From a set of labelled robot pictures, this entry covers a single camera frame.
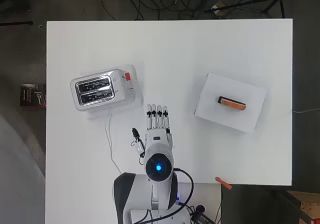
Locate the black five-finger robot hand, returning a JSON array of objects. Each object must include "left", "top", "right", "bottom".
[{"left": 145, "top": 103, "right": 175, "bottom": 149}]

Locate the orange cube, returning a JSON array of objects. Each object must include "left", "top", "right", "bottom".
[{"left": 222, "top": 98, "right": 247, "bottom": 111}]

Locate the white flat box stand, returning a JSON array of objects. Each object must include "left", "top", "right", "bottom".
[{"left": 194, "top": 72, "right": 268, "bottom": 134}]

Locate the orange clip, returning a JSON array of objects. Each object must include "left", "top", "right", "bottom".
[{"left": 214, "top": 176, "right": 233, "bottom": 191}]

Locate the dark printed booklet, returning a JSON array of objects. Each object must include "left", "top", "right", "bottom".
[{"left": 19, "top": 83, "right": 47, "bottom": 108}]

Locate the black tripod stand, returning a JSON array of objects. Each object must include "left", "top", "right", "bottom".
[{"left": 204, "top": 0, "right": 295, "bottom": 19}]

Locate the wooden crate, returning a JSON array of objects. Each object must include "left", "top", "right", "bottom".
[{"left": 285, "top": 190, "right": 320, "bottom": 224}]

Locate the black rod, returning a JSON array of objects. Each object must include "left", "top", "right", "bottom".
[{"left": 0, "top": 20, "right": 34, "bottom": 27}]

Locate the white toaster power cord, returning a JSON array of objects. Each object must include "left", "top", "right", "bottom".
[{"left": 104, "top": 108, "right": 123, "bottom": 174}]

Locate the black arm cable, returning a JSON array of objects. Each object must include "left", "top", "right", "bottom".
[{"left": 131, "top": 127, "right": 214, "bottom": 224}]

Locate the small black camera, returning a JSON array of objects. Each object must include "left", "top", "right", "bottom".
[{"left": 190, "top": 203, "right": 216, "bottom": 224}]

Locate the thin white cable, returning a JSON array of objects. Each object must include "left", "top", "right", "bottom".
[{"left": 292, "top": 107, "right": 320, "bottom": 115}]

